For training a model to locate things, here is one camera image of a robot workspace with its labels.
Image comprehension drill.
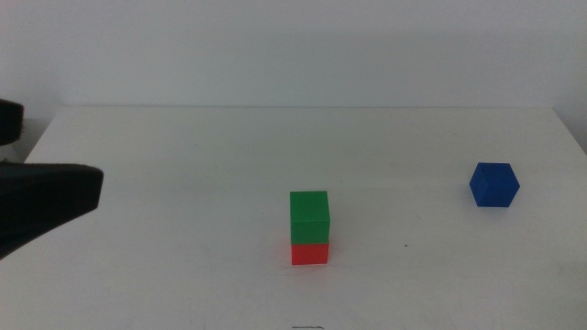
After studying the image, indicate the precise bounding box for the green cube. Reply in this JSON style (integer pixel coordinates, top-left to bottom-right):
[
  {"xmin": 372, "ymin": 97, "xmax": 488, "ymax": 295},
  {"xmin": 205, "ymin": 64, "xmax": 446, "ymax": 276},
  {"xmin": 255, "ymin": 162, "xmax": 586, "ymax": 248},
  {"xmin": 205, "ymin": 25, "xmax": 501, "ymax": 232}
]
[{"xmin": 289, "ymin": 190, "xmax": 332, "ymax": 246}]

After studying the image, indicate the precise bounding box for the red cube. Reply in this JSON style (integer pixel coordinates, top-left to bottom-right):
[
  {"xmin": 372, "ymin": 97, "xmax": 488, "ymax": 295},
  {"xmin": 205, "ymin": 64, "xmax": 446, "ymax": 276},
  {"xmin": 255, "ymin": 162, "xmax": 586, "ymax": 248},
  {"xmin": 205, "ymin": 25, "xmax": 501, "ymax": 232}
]
[{"xmin": 290, "ymin": 242, "xmax": 331, "ymax": 267}]

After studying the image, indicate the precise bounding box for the blue cube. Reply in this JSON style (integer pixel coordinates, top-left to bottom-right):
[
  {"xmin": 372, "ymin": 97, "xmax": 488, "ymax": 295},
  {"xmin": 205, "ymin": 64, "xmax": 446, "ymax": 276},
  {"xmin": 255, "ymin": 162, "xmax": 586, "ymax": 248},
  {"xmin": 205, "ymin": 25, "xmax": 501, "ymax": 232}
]
[{"xmin": 468, "ymin": 161, "xmax": 521, "ymax": 208}]

